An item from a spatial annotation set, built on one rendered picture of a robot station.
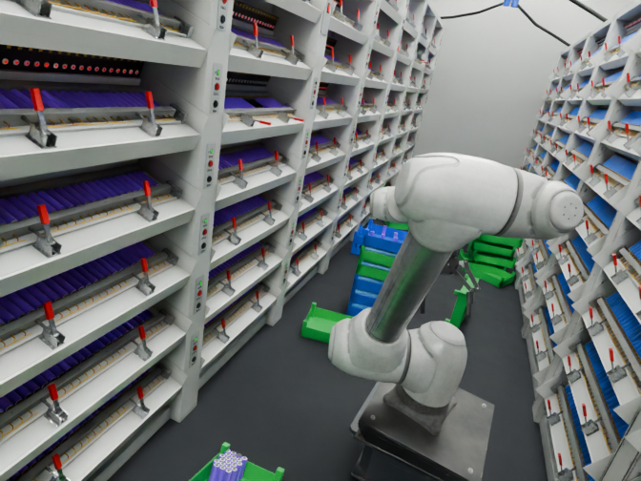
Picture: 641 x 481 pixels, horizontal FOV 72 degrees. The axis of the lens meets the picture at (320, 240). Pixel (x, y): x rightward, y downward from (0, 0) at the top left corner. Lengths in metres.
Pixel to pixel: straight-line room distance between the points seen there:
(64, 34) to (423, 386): 1.14
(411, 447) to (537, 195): 0.78
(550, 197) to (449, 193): 0.17
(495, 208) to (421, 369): 0.60
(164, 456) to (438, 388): 0.84
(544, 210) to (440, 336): 0.56
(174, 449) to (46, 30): 1.19
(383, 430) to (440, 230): 0.68
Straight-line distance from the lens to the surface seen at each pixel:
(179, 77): 1.22
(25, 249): 0.95
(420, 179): 0.79
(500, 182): 0.83
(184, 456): 1.55
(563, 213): 0.84
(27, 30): 0.84
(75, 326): 1.09
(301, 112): 1.81
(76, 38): 0.90
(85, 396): 1.22
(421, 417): 1.39
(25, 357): 1.02
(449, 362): 1.28
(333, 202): 2.57
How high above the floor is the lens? 1.15
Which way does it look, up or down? 21 degrees down
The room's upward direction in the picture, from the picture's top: 11 degrees clockwise
